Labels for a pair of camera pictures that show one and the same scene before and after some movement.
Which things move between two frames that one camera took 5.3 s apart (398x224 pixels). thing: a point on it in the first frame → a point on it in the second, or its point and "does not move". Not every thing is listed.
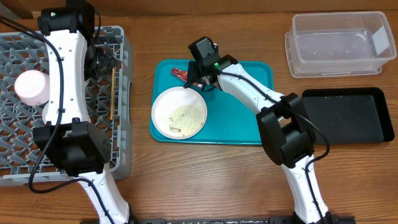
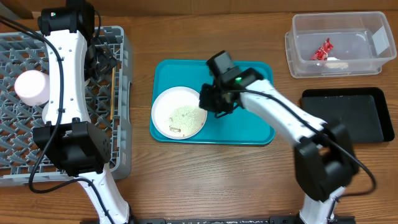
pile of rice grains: x=186 y=121 does not move
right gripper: x=193 y=73 → x=208 y=99
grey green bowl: x=45 y=111 does not move
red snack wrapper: x=183 y=74 → x=321 y=53
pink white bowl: x=32 y=87 does not move
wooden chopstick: x=112 y=93 does not move
